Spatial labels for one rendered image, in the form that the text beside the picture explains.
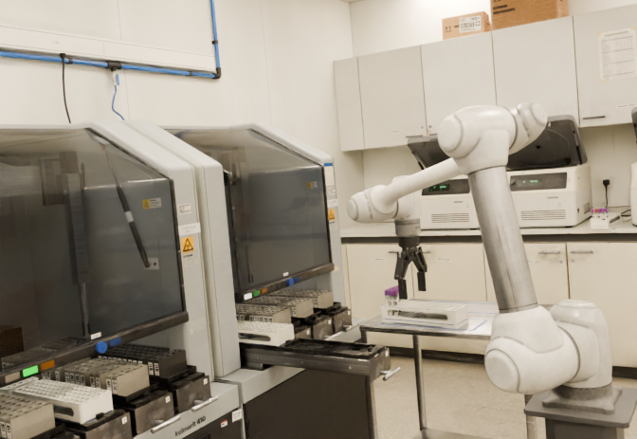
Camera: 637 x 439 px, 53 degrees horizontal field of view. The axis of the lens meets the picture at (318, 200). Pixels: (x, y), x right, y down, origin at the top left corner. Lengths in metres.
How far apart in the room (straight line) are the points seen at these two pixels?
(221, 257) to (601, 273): 2.59
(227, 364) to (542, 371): 1.03
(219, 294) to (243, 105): 2.10
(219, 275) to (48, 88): 1.37
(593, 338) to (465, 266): 2.56
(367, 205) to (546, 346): 0.75
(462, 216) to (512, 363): 2.69
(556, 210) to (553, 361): 2.48
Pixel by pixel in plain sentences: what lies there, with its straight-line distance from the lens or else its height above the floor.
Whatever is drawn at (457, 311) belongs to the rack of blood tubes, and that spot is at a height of 0.88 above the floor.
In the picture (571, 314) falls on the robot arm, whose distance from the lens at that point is 1.85.
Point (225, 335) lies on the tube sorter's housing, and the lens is 2.20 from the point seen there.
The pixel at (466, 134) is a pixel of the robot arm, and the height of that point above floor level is 1.45.
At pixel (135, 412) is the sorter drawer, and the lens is 1.84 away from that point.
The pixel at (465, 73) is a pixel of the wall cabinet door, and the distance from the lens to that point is 4.59.
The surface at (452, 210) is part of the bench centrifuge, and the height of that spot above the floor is 1.03.
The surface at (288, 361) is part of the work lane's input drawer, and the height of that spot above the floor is 0.77.
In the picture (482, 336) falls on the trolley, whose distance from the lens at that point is 2.17.
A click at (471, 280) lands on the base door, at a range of 4.36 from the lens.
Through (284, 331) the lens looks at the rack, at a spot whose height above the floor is 0.86.
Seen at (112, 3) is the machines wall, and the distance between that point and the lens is 3.49.
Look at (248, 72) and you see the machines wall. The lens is 4.18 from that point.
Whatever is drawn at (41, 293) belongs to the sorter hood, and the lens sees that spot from 1.71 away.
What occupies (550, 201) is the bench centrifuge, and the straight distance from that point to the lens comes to 4.15.
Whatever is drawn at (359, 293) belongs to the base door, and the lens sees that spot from 4.73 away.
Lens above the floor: 1.40
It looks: 3 degrees down
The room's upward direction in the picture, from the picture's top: 5 degrees counter-clockwise
